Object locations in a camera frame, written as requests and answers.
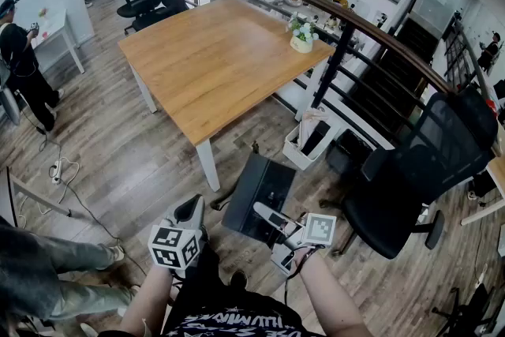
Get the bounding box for white framed desk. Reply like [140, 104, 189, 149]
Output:
[0, 165, 73, 229]

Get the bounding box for wooden handrail with black railing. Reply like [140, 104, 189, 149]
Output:
[156, 0, 505, 159]

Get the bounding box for person's left forearm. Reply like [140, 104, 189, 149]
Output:
[119, 264, 175, 337]

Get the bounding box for black cable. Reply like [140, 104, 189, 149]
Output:
[36, 125, 148, 277]

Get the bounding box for black bag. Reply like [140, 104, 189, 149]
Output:
[326, 129, 375, 179]

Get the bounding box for white storage basket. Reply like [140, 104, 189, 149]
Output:
[282, 108, 342, 171]

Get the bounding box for white cable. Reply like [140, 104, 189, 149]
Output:
[15, 155, 80, 219]

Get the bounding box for small white table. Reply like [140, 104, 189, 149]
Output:
[30, 9, 86, 75]

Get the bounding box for large black mesh office chair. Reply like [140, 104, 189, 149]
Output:
[319, 85, 499, 260]

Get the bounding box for wooden table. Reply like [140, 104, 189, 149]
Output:
[118, 0, 336, 193]

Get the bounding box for person's black shoe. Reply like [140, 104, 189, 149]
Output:
[229, 270, 249, 291]

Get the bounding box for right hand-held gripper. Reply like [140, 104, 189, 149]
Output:
[270, 212, 338, 275]

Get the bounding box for person's right forearm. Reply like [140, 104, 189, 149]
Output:
[293, 247, 374, 337]

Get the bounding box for white pot with flowers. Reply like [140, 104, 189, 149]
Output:
[286, 11, 320, 54]

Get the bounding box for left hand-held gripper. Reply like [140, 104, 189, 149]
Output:
[148, 193, 208, 280]

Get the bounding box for black wrist strap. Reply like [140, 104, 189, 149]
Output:
[285, 244, 327, 282]

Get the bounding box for light wooden desk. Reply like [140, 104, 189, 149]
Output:
[459, 154, 505, 227]

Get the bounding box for black printed shirt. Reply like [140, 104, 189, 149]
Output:
[162, 242, 317, 337]

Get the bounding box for black flat case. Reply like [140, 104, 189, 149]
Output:
[220, 152, 297, 246]

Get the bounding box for white power strip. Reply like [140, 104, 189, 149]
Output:
[50, 159, 65, 185]

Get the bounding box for dark staircase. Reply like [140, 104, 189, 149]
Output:
[346, 17, 441, 133]

